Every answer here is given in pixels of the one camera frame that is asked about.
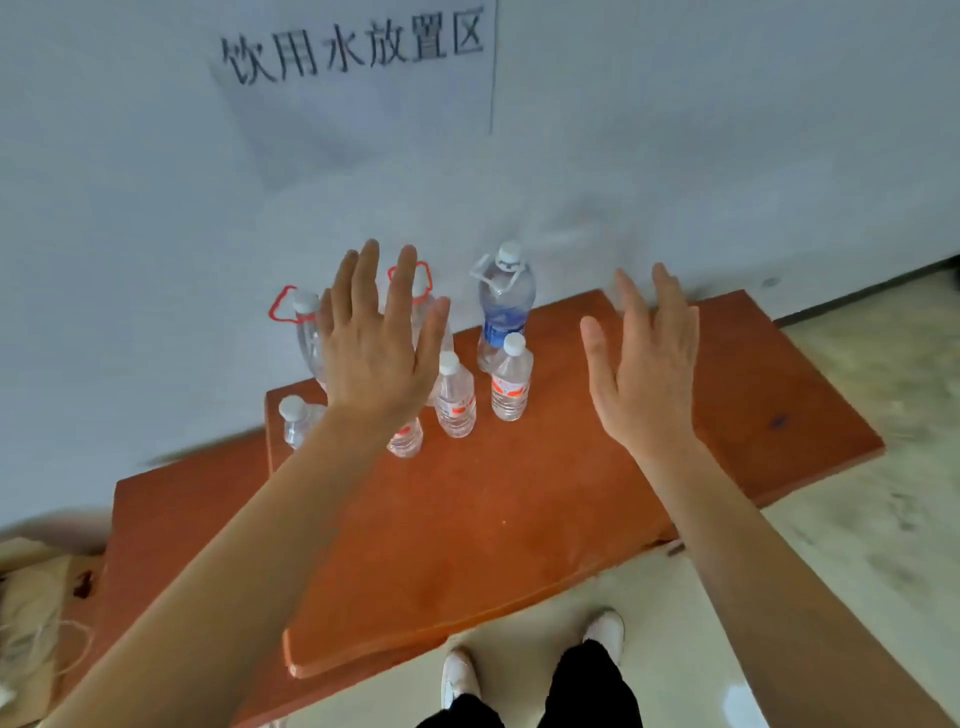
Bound person's right hand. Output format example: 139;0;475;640
578;262;706;459

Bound white paper sign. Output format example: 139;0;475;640
209;0;500;193

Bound person's white shoe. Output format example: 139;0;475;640
583;608;626;665
442;648;481;710

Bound person's left hand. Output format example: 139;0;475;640
316;238;453;436

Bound person's black trousers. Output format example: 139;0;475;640
416;638;645;728

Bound blue-label Aquafina bottle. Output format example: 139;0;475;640
470;241;538;374

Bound person's right forearm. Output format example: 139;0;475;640
641;438;960;728

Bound person's left forearm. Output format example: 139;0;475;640
41;404;421;728

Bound red-handled medium water bottle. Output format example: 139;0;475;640
268;284;331;391
386;260;455;410

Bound orange wooden cabinet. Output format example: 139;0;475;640
56;288;886;728

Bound open cardboard box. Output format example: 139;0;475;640
0;536;106;728

